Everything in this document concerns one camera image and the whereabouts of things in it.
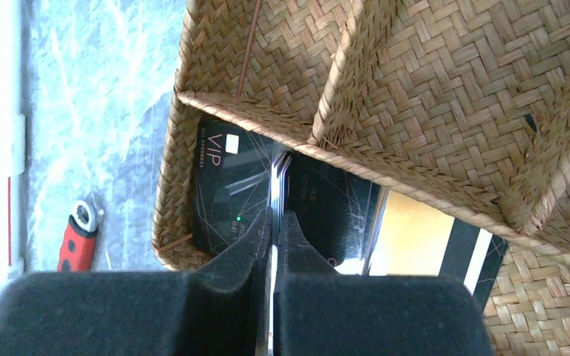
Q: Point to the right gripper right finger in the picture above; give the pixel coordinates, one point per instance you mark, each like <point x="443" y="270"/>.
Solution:
<point x="318" y="311"/>

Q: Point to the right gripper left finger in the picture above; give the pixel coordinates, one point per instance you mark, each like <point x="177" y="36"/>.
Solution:
<point x="219" y="309"/>

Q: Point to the brown woven divided tray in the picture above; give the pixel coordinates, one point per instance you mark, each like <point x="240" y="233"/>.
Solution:
<point x="461" y="105"/>

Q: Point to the black vip card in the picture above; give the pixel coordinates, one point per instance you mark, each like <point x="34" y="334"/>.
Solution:
<point x="231" y="176"/>
<point x="337" y="211"/>

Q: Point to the red handled adjustable wrench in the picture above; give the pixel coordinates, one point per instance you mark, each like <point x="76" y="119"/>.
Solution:
<point x="79" y="239"/>

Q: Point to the white PVC pipe frame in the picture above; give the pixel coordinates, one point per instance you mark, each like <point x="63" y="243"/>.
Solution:
<point x="12" y="143"/>

